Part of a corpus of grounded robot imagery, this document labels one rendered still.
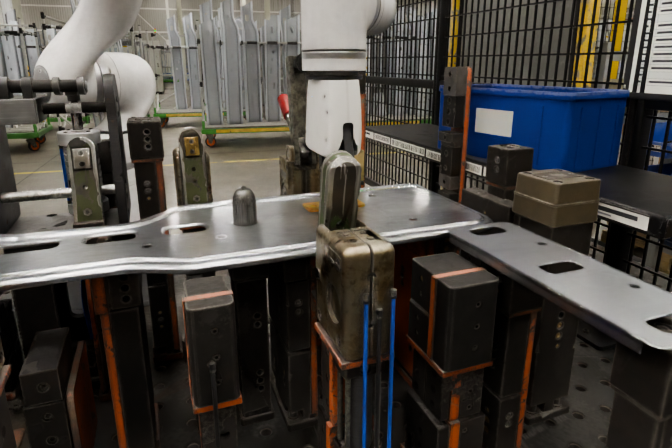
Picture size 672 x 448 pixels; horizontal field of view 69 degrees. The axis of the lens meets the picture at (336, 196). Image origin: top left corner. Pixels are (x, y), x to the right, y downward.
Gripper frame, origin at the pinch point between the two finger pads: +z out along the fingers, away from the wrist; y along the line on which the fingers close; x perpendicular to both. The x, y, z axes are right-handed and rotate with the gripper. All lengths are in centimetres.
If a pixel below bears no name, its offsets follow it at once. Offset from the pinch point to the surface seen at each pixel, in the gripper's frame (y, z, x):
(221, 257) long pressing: 10.6, 3.6, -17.4
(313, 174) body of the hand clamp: -13.1, 1.0, 1.3
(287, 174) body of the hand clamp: -13.9, 0.8, -3.0
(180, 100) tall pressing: -954, 60, 38
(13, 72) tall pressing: -926, 3, -230
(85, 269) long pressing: 8.7, 3.6, -31.1
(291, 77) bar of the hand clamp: -14.8, -14.7, -1.6
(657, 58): 4, -17, 54
